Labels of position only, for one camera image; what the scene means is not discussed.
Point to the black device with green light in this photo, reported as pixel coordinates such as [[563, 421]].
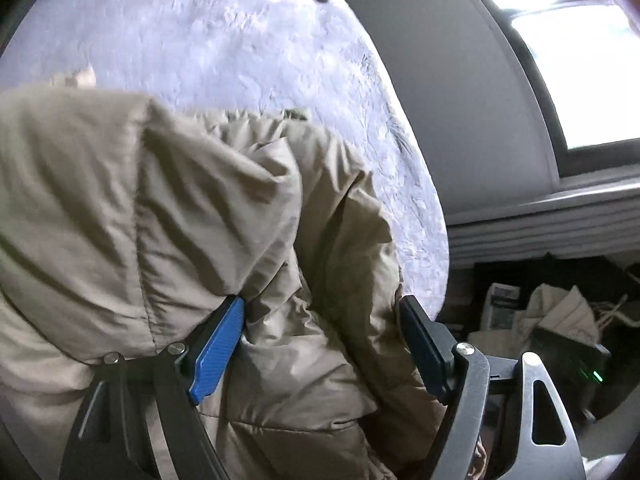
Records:
[[570, 360]]

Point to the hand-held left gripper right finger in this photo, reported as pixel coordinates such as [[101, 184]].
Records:
[[425, 350]]

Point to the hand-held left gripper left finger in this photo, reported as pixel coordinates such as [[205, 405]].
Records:
[[217, 350]]

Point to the beige puffer jacket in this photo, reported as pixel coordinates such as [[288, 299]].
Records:
[[175, 220]]

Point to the cream cloth bag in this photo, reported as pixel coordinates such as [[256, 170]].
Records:
[[560, 307]]

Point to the purple bedspread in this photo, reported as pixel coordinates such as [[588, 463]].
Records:
[[250, 45]]

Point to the white printed box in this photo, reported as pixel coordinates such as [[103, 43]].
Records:
[[502, 305]]

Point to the window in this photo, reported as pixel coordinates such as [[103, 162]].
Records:
[[575, 65]]

